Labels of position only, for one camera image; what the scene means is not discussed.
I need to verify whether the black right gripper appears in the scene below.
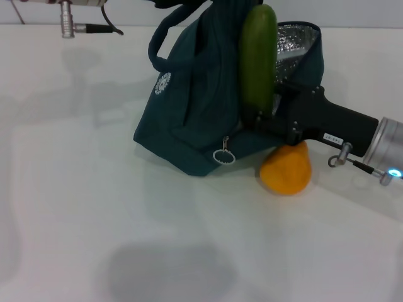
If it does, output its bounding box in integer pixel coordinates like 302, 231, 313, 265
242, 82, 380, 159

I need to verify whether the green cucumber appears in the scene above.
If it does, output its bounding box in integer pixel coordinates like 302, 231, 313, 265
238, 4, 278, 115

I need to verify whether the yellow orange pear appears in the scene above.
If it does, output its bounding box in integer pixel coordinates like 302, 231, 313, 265
259, 142, 312, 196

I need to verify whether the dark teal insulated lunch bag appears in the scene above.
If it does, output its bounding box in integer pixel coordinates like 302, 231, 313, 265
133, 0, 325, 177

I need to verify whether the right arm cable with connector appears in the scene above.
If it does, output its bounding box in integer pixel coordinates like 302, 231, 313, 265
327, 142, 393, 186

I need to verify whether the arm cable with connector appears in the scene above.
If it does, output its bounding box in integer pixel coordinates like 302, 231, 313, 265
327, 142, 393, 186
60, 0, 125, 39

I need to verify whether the left arm cable with connector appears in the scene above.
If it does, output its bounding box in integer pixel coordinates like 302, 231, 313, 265
60, 0, 125, 39

